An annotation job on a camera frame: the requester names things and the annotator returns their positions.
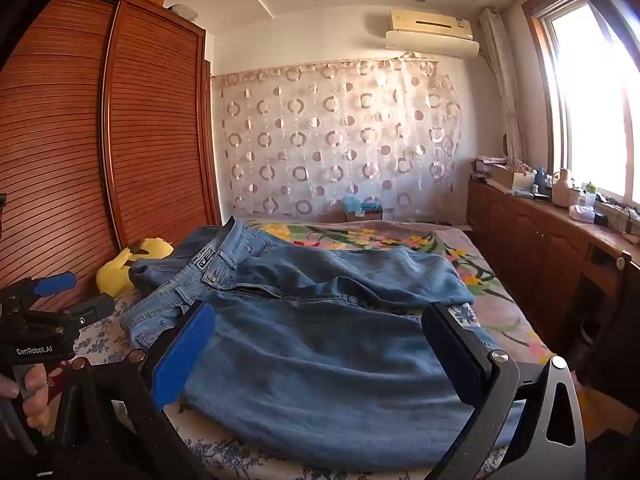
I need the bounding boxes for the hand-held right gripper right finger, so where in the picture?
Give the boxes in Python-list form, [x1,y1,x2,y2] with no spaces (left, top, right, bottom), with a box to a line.
[421,302,587,480]

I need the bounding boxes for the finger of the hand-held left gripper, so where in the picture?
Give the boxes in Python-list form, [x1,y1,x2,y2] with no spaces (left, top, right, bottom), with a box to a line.
[50,294,116,333]
[0,271,78,317]

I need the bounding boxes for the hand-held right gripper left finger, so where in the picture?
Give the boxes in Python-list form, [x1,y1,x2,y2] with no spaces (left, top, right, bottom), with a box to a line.
[50,301,217,480]

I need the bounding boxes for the blue denim pants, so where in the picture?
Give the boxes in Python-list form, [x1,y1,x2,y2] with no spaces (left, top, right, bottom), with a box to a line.
[120,216,526,473]

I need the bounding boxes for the person's left hand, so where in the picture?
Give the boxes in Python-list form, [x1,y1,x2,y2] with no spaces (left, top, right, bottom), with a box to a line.
[0,362,51,431]

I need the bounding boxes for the blue floral white sheet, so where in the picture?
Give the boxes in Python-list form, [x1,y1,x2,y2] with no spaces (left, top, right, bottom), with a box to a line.
[75,290,511,480]

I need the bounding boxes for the yellow plush toy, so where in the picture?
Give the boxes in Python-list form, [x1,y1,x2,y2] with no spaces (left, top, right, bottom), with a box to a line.
[96,237,175,298]

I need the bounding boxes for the red printed bag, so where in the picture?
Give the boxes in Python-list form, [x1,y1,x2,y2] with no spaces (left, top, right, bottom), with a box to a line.
[44,360,76,401]

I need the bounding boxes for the colourful floral blanket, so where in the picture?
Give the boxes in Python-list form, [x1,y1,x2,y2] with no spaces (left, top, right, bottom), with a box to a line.
[250,220,558,366]

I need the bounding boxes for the wooden side cabinet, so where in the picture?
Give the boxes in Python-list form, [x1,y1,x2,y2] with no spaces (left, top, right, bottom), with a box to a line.
[467,180,640,391]

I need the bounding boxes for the small cardboard box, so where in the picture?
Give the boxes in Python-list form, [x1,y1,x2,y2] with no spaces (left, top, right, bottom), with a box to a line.
[344,202,385,222]

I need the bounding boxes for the dark trash bin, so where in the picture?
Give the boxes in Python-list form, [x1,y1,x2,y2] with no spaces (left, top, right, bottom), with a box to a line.
[580,321,600,357]

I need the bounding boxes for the open cardboard box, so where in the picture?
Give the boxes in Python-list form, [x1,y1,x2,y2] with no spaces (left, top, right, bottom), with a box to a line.
[492,160,536,191]

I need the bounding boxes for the stack of papers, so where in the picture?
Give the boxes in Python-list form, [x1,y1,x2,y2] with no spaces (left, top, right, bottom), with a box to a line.
[472,156,508,181]

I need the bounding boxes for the pink jug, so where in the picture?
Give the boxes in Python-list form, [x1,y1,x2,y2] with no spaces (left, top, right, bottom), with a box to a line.
[551,167,573,208]

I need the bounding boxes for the wooden slatted wardrobe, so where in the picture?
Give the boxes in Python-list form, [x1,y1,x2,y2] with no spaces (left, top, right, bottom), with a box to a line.
[0,0,223,331]

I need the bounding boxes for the circle-patterned sheer curtain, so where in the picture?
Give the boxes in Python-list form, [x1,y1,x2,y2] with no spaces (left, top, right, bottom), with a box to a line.
[212,57,463,221]

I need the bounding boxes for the patterned window drape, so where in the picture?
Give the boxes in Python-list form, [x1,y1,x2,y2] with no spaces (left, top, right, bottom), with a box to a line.
[479,7,526,161]

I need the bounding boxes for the window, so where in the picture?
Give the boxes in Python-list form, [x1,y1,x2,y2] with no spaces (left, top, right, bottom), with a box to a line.
[522,0,640,206]

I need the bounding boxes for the wall air conditioner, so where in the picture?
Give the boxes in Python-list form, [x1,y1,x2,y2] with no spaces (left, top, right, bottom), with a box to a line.
[385,9,481,58]

